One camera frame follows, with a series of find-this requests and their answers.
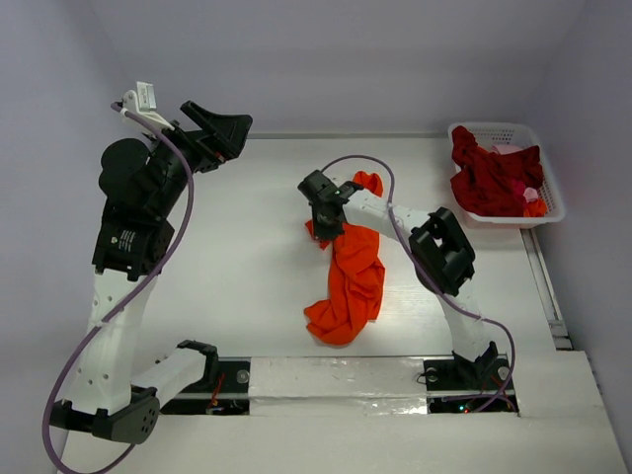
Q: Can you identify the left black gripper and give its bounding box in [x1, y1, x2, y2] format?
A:
[145, 102, 253, 216]

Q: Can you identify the orange t shirt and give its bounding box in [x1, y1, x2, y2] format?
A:
[302, 170, 387, 346]

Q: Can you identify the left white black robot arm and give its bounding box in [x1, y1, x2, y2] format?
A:
[44, 101, 253, 445]

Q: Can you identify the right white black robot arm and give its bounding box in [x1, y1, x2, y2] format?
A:
[297, 170, 498, 390]

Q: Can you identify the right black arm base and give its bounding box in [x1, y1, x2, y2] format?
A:
[415, 357, 510, 415]

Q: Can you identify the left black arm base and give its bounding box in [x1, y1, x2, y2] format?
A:
[161, 357, 251, 416]

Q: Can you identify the dark red t shirt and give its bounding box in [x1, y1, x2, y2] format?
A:
[450, 125, 544, 217]

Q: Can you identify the white plastic basket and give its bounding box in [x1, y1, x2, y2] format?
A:
[447, 121, 566, 229]

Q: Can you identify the small orange cloth in basket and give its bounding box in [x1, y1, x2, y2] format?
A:
[523, 198, 548, 218]

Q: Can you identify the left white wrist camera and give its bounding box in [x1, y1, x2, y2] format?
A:
[119, 81, 175, 130]

